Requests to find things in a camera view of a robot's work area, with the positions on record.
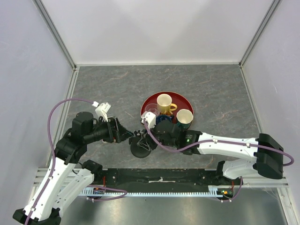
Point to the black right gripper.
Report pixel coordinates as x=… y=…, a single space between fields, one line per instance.
x=152 y=146

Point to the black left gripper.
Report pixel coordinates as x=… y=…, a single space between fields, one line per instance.
x=118 y=133

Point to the black phone stand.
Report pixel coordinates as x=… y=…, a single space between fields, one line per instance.
x=139 y=146

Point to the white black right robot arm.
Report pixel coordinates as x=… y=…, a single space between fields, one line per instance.
x=262 y=155

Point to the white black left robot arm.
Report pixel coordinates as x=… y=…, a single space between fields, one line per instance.
x=52 y=199

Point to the clear faceted glass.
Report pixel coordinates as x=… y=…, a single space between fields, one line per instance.
x=152 y=107

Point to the red round tray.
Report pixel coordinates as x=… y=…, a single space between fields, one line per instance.
x=179 y=100

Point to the yellow mug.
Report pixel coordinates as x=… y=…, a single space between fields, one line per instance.
x=165 y=104

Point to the green mug white inside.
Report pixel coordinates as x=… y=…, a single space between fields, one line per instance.
x=184 y=118

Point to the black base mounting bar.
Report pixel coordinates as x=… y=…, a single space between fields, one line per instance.
x=161 y=180

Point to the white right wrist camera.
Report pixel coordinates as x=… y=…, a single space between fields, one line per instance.
x=150 y=119

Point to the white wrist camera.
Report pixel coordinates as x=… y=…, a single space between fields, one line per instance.
x=150 y=119
x=102 y=109

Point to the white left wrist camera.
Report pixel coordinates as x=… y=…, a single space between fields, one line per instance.
x=102 y=109

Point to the aluminium rear frame rail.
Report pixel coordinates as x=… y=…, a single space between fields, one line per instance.
x=158 y=63

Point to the grey slotted cable duct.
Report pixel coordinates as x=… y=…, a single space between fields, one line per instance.
x=94 y=192

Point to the aluminium left frame post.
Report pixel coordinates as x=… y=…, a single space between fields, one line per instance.
x=55 y=33

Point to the aluminium frame post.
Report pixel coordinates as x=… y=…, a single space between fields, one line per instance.
x=262 y=26
x=55 y=33

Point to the aluminium right frame post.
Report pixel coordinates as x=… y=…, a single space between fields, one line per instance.
x=262 y=26

